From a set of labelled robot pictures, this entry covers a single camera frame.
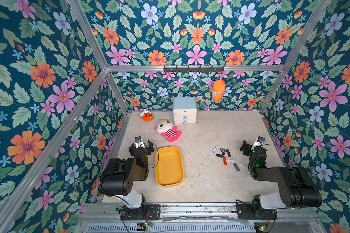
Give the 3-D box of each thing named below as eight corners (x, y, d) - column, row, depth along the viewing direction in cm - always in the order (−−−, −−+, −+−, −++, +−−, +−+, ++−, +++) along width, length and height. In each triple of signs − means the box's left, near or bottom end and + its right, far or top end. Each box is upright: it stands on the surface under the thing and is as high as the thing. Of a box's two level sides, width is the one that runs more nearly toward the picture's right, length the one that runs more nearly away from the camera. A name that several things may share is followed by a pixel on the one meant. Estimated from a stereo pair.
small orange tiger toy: (140, 118, 117) (139, 114, 112) (147, 114, 120) (146, 109, 116) (147, 124, 113) (145, 119, 109) (154, 119, 117) (153, 114, 112)
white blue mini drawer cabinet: (173, 125, 114) (172, 110, 101) (175, 108, 126) (173, 93, 114) (195, 125, 114) (196, 110, 101) (194, 108, 126) (195, 93, 114)
